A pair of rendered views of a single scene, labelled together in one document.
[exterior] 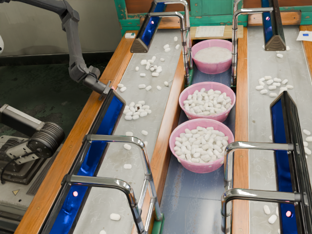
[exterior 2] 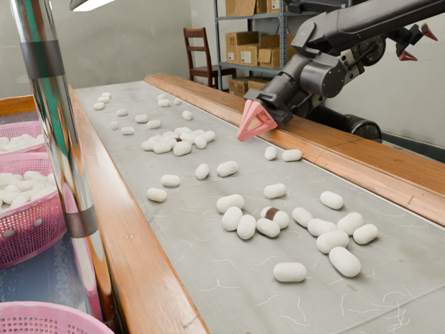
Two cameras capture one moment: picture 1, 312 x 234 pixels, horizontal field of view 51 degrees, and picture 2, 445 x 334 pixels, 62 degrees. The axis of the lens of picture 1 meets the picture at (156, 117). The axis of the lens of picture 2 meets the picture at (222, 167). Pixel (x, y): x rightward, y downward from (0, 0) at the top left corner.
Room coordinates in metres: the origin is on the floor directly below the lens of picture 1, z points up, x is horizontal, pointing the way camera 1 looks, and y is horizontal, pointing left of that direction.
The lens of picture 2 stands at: (1.86, -0.33, 0.98)
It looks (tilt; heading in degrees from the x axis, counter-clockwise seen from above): 22 degrees down; 139
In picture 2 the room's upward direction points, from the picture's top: 4 degrees counter-clockwise
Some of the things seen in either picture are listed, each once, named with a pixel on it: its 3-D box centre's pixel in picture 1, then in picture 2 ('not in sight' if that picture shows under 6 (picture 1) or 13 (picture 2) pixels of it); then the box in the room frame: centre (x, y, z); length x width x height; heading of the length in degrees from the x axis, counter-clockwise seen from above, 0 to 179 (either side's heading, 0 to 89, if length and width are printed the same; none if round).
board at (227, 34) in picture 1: (215, 32); not in sight; (1.86, -0.46, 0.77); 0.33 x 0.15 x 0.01; 72
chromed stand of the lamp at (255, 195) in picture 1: (255, 217); not in sight; (0.50, -0.23, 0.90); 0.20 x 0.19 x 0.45; 162
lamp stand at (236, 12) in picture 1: (251, 45); not in sight; (1.42, -0.53, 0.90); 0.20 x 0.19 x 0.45; 162
